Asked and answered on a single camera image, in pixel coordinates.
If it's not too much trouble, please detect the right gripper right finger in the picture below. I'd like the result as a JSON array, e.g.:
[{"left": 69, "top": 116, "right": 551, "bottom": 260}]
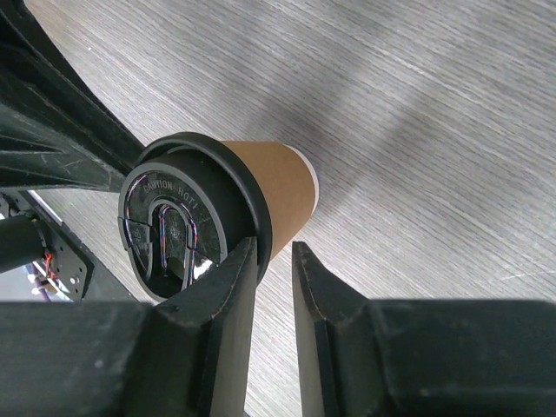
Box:
[{"left": 292, "top": 242, "right": 555, "bottom": 416}]

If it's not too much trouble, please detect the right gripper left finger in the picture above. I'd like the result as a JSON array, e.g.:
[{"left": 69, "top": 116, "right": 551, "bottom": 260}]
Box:
[{"left": 1, "top": 237, "right": 257, "bottom": 416}]

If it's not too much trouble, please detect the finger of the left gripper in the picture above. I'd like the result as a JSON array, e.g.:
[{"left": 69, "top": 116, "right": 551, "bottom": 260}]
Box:
[{"left": 1, "top": 0, "right": 144, "bottom": 193}]

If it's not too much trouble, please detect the single brown paper cup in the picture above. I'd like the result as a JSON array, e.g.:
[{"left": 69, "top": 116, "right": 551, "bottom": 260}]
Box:
[{"left": 223, "top": 141, "right": 320, "bottom": 258}]

